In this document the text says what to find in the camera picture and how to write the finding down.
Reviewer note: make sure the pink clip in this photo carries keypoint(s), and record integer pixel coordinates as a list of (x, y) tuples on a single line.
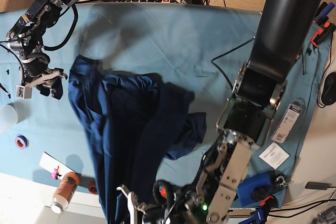
[(55, 175)]

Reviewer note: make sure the blue clamp bottom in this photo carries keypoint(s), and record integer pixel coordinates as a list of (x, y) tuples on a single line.
[(261, 214)]

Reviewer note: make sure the clear plastic blister pack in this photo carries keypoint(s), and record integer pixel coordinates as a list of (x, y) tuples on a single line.
[(292, 113)]

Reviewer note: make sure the blue t-shirt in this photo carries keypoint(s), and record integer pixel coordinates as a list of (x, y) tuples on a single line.
[(132, 122)]

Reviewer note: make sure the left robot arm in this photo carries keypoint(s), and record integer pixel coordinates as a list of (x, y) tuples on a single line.
[(256, 95)]

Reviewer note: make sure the white paper leaflet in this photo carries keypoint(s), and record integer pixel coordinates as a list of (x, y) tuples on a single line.
[(274, 155)]

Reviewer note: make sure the translucent plastic cup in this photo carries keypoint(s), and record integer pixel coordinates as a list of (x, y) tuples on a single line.
[(8, 118)]

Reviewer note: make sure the blue box with knob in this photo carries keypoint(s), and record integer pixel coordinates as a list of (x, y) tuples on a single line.
[(256, 188)]

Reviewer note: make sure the orange black clamp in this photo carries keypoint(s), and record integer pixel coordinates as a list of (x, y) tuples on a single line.
[(322, 34)]

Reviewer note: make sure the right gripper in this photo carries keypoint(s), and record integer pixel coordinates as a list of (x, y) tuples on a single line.
[(34, 71)]

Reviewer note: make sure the purple tape roll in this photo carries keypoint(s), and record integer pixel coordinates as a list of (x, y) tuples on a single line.
[(21, 142)]

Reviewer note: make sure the orange bottle white cap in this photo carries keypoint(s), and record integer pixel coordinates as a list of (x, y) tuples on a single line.
[(64, 192)]

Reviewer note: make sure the teal table cloth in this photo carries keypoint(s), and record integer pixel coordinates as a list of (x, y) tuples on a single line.
[(175, 41)]

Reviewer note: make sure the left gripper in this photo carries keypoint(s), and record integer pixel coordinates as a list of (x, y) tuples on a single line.
[(152, 205)]

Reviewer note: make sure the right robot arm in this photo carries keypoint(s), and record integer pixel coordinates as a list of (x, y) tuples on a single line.
[(25, 42)]

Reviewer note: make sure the black adapter right edge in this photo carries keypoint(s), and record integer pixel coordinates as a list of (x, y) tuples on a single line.
[(317, 186)]

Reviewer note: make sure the blue black clamp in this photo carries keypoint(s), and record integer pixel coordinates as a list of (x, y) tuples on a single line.
[(323, 10)]

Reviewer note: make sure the orange tape roll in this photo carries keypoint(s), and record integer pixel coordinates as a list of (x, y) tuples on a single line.
[(92, 187)]

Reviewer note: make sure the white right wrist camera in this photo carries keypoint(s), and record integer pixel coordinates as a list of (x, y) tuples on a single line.
[(23, 92)]

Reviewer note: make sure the black computer mouse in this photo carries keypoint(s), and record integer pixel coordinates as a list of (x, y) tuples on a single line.
[(328, 96)]

